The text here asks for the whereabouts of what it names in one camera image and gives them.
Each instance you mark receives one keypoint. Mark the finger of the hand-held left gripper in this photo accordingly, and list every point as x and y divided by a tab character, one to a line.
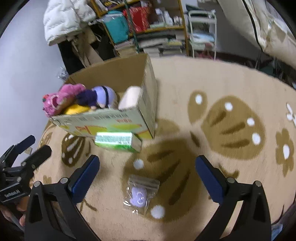
38	156
20	144

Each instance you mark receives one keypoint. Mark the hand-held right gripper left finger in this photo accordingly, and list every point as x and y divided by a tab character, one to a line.
85	183

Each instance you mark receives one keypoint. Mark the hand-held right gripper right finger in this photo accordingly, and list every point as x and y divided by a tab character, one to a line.
208	181

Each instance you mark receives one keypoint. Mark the bagged purple charm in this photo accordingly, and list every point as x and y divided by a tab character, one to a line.
138	197

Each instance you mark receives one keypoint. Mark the yellow plush toy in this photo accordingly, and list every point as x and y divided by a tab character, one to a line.
75	109

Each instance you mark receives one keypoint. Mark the pink strawberry plush toy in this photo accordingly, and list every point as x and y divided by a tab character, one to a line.
62	96

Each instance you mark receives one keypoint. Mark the purple-haired plush doll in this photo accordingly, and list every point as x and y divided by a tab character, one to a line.
99	96

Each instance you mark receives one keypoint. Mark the pink swirl roll plush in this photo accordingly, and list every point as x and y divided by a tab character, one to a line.
130	98

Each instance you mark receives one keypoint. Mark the cardboard box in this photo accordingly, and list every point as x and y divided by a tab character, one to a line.
148	92

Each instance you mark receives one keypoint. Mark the person's left hand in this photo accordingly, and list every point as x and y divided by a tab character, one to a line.
12	212

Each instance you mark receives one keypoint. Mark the green tissue pack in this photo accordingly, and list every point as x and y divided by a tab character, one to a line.
115	141

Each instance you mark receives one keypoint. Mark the grey-blue cloth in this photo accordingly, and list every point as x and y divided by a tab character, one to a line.
277	231

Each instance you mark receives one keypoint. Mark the black coat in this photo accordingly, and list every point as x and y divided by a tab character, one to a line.
69	58

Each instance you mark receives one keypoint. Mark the beige floral blanket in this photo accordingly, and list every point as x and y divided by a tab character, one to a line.
208	81

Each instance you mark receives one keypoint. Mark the beige coat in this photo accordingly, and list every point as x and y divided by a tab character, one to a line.
90	53

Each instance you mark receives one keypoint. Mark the dark hanging garment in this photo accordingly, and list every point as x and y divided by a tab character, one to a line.
104	44

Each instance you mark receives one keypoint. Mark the white puffer jacket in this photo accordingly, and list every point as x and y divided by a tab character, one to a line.
64	20

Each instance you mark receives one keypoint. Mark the small stack of books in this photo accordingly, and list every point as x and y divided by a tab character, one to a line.
124	47

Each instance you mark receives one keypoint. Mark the wide pile of books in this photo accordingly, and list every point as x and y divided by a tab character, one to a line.
161	45

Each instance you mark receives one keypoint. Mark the white trolley cart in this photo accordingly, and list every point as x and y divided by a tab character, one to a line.
202	37

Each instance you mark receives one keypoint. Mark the teal bag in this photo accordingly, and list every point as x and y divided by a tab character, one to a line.
116	26

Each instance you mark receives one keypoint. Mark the green pole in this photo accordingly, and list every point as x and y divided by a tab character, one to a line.
133	34

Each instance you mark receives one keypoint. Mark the wooden shelf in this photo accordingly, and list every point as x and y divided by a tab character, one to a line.
182	20

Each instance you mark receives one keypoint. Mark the cream reclining chair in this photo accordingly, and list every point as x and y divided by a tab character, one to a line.
266	23

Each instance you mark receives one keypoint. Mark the row of cosmetic bottles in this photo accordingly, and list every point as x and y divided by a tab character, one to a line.
167	17

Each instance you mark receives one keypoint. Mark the red patterned bag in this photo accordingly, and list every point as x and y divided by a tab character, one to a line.
138	18

